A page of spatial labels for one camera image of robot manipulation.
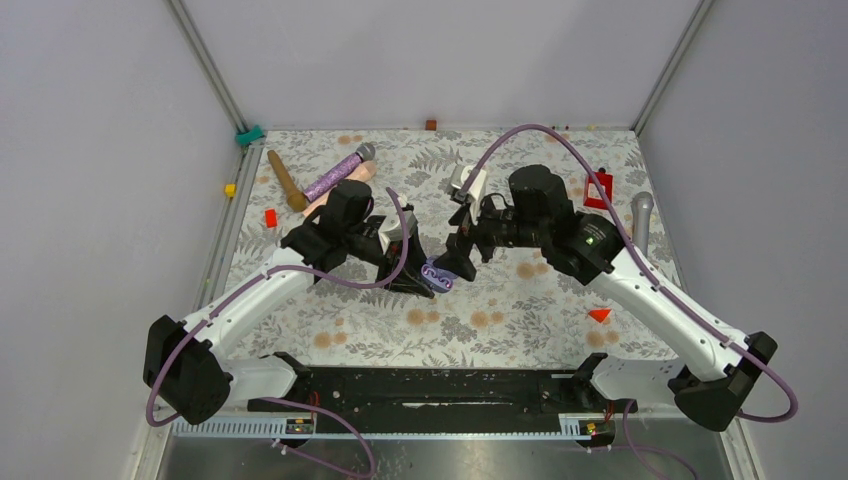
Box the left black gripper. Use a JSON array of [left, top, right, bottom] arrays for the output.
[[346, 224, 441, 297]]

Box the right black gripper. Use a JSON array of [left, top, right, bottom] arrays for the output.
[[433, 187, 549, 282]]

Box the purple earbud case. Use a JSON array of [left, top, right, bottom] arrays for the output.
[[420, 256, 458, 294]]

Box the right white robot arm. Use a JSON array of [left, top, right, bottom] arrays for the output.
[[433, 165, 777, 432]]

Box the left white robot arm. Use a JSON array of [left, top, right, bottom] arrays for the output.
[[143, 180, 435, 427]]

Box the pink toy microphone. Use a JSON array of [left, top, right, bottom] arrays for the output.
[[302, 161, 377, 217]]

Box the purple glitter toy microphone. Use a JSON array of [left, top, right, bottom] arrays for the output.
[[304, 142, 376, 202]]

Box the brown toy microphone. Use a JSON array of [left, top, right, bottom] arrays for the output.
[[267, 150, 308, 213]]

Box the red small block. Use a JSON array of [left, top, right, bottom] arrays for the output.
[[264, 209, 278, 229]]

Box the red triangle block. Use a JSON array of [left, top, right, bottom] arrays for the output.
[[588, 308, 613, 324]]

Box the red square box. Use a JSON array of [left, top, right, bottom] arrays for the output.
[[583, 167, 614, 210]]

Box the silver toy microphone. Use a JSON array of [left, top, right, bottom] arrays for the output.
[[631, 191, 655, 256]]

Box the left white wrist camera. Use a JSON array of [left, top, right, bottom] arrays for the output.
[[378, 205, 418, 251]]

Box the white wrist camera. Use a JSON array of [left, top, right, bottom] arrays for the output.
[[378, 205, 418, 251], [447, 165, 488, 204]]

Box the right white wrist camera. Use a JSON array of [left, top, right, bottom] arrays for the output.
[[447, 165, 488, 204]]

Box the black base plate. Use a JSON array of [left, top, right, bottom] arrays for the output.
[[247, 364, 627, 435]]

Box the teal corner bracket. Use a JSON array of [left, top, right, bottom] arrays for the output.
[[235, 125, 265, 147]]

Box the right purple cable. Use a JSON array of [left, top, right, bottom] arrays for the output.
[[460, 124, 800, 478]]

